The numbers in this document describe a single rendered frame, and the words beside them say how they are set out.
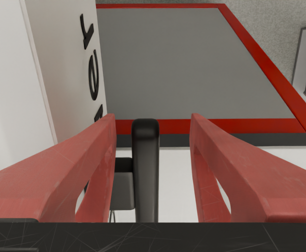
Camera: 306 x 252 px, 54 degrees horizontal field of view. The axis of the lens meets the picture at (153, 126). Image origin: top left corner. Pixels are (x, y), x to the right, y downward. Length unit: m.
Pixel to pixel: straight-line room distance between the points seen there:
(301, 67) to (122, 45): 0.76
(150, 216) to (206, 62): 0.43
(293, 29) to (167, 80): 0.74
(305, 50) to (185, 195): 0.90
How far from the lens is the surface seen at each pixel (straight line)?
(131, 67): 0.54
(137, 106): 0.42
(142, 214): 0.16
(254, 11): 1.10
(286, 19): 1.15
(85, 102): 0.15
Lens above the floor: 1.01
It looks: 55 degrees down
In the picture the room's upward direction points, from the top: 179 degrees clockwise
